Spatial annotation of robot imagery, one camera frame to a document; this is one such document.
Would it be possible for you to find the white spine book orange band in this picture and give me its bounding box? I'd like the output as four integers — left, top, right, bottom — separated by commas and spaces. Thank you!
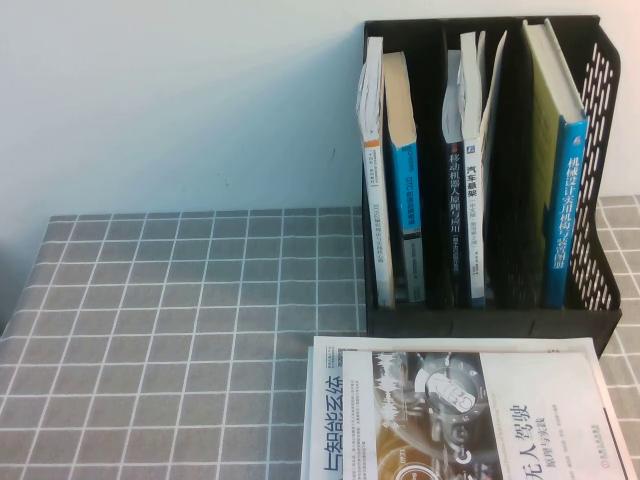
355, 35, 397, 309

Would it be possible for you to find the white driverless car cover book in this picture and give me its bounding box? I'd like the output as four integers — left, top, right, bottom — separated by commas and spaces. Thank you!
343, 349, 633, 480

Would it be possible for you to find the black mesh plastic book stand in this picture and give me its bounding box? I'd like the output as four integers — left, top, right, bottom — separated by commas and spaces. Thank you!
363, 13, 624, 357

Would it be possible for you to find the light blue spine paperback book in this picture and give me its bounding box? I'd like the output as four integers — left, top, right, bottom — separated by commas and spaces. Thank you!
382, 49, 427, 304

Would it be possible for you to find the grey white checked tablecloth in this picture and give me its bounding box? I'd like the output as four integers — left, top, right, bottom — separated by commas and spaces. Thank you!
0, 194, 640, 480

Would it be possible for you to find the white and navy spine book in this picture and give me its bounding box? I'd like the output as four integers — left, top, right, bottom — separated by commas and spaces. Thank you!
458, 29, 509, 309

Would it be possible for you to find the black spine robotics book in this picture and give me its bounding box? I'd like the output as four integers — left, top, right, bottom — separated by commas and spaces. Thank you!
441, 48, 469, 309

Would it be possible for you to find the white intelligent systems magazine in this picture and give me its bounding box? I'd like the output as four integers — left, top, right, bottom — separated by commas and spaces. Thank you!
302, 334, 632, 480

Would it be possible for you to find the large blue spine green book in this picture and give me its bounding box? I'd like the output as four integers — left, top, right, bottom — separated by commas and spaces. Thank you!
520, 18, 591, 310

